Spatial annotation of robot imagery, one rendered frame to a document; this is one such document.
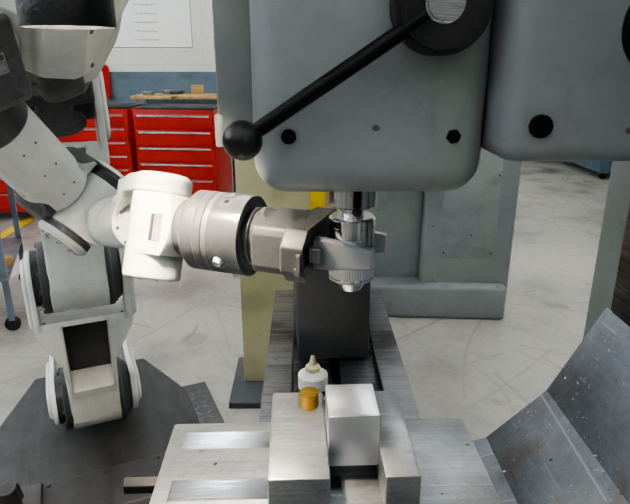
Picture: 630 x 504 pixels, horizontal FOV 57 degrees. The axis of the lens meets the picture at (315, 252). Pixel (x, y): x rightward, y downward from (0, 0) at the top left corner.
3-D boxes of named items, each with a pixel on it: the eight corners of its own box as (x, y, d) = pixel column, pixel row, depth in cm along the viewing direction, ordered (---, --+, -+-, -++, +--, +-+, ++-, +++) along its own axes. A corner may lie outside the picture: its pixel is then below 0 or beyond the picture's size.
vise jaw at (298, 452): (268, 514, 55) (267, 480, 54) (273, 420, 70) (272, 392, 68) (330, 512, 56) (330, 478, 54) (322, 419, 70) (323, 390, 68)
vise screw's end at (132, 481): (124, 497, 62) (122, 482, 62) (128, 486, 64) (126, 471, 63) (161, 496, 62) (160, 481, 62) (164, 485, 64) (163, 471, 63)
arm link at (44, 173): (39, 232, 90) (-66, 148, 70) (93, 170, 94) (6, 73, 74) (91, 264, 86) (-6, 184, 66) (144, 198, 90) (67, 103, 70)
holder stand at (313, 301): (297, 360, 97) (296, 248, 91) (293, 307, 118) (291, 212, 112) (368, 357, 98) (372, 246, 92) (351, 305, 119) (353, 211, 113)
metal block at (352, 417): (327, 466, 59) (328, 416, 57) (324, 430, 65) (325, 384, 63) (378, 465, 59) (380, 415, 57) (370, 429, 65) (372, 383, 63)
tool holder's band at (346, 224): (319, 223, 58) (319, 214, 58) (352, 215, 61) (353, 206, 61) (351, 234, 55) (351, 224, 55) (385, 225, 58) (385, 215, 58)
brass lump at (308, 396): (299, 411, 65) (299, 397, 64) (299, 400, 67) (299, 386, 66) (319, 410, 65) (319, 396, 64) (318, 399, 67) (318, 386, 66)
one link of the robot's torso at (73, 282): (36, 304, 119) (-2, 68, 108) (124, 290, 126) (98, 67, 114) (33, 328, 105) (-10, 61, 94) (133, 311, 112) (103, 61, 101)
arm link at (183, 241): (207, 184, 59) (115, 176, 63) (193, 287, 59) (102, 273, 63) (252, 200, 70) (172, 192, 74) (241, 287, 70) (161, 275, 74)
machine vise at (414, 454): (150, 573, 57) (139, 483, 54) (178, 470, 71) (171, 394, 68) (498, 563, 58) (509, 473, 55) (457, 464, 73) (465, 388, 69)
